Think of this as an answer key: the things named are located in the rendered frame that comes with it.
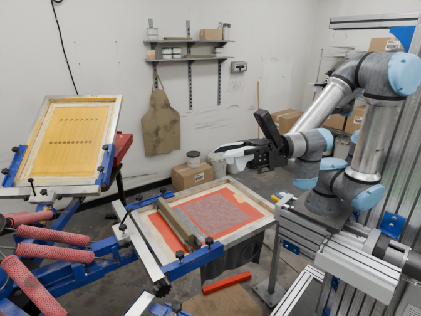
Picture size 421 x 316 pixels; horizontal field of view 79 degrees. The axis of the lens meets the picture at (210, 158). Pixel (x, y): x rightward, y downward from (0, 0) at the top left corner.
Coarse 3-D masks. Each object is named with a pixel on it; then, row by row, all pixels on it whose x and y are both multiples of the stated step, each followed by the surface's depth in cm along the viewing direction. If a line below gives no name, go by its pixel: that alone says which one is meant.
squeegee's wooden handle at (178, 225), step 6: (162, 198) 156; (162, 204) 150; (162, 210) 152; (168, 210) 144; (168, 216) 145; (174, 216) 139; (174, 222) 138; (180, 222) 135; (180, 228) 132; (186, 228) 130; (180, 234) 134; (186, 234) 127; (192, 234) 126; (186, 240) 129; (192, 240) 128
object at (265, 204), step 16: (176, 192) 174; (192, 192) 178; (144, 208) 160; (272, 208) 158; (144, 224) 144; (256, 224) 144; (272, 224) 148; (224, 240) 132; (240, 240) 135; (160, 256) 122
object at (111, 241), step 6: (102, 240) 125; (108, 240) 125; (114, 240) 125; (96, 246) 121; (102, 246) 121; (108, 246) 122; (120, 246) 126; (96, 252) 120; (102, 252) 121; (108, 252) 123
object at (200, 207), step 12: (216, 192) 180; (228, 192) 180; (180, 204) 167; (192, 204) 167; (204, 204) 167; (216, 204) 167; (228, 204) 167; (156, 216) 156; (192, 216) 156; (156, 228) 146; (168, 228) 146
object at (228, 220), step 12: (240, 204) 167; (204, 216) 156; (216, 216) 156; (228, 216) 156; (240, 216) 156; (252, 216) 156; (204, 228) 146; (216, 228) 146; (228, 228) 146; (168, 240) 137
